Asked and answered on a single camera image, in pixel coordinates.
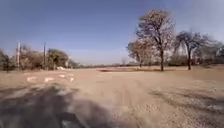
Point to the small tree with brown leaves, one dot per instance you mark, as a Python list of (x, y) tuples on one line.
[(140, 53)]

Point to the pale flat stone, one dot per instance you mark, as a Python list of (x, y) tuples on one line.
[(62, 76), (31, 79), (49, 79), (71, 79)]

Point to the tall tree with brown leaves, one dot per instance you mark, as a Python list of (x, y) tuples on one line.
[(161, 56)]

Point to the distant white object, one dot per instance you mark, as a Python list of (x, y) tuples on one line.
[(61, 68)]

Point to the dark pole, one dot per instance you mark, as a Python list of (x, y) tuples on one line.
[(44, 56)]

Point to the dark bare tree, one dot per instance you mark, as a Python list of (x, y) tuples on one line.
[(189, 60)]

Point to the row of trees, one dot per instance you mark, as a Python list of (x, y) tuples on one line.
[(31, 60)]

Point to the pale pole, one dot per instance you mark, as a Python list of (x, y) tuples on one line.
[(18, 56)]

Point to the clump of trees and bushes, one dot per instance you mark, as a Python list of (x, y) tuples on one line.
[(213, 53)]

